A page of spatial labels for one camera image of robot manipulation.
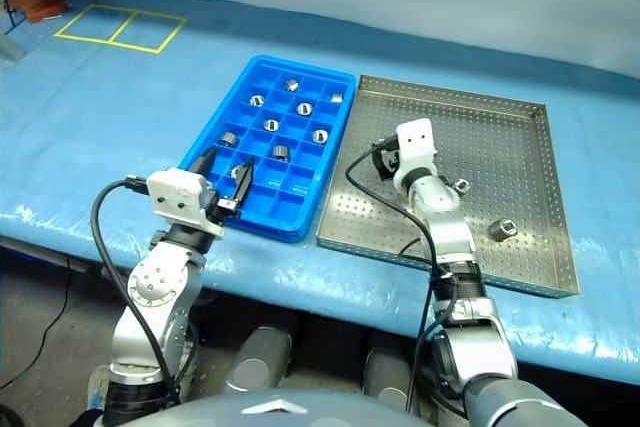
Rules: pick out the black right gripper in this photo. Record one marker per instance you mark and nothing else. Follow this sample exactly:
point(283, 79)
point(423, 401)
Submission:
point(386, 169)

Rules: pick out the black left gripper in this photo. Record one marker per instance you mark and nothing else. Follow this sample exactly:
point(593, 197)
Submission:
point(214, 202)

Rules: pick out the metal nut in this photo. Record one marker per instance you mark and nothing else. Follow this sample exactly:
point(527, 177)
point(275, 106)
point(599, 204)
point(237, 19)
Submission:
point(461, 186)
point(235, 171)
point(280, 151)
point(229, 138)
point(320, 136)

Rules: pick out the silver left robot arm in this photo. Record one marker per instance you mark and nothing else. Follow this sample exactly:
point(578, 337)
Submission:
point(155, 287)

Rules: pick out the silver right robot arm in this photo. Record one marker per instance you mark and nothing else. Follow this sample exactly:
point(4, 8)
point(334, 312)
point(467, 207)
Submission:
point(450, 237)

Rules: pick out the blue compartment tray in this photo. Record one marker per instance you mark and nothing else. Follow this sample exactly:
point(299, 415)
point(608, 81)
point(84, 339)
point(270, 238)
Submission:
point(287, 209)

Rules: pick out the metal nut in blue tray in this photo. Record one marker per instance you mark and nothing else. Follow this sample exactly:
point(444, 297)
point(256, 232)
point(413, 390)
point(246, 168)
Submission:
point(320, 136)

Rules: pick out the perforated metal tray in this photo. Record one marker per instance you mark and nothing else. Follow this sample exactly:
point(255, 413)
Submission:
point(500, 147)

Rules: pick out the blue plastic table cover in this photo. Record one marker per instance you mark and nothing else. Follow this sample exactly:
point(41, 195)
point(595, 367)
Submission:
point(100, 122)

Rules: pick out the yellow tape marking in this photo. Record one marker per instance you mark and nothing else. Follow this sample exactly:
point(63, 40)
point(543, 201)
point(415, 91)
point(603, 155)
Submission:
point(120, 29)

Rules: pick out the grey rounded robot leg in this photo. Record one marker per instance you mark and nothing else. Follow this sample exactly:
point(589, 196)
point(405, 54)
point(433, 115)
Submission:
point(260, 362)
point(387, 374)

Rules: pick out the grey robot torso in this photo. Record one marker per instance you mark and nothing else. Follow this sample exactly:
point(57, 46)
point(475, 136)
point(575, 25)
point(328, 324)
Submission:
point(280, 412)

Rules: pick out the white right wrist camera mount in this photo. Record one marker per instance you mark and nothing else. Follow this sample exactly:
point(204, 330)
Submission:
point(415, 147)

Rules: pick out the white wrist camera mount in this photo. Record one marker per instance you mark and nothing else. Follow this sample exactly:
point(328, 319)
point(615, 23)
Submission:
point(177, 194)
point(415, 147)

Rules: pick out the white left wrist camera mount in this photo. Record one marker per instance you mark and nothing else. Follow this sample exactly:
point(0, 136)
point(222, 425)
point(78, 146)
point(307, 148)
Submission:
point(177, 194)

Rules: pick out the grey metal post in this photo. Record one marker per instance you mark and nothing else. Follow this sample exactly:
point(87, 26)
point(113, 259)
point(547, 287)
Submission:
point(11, 48)

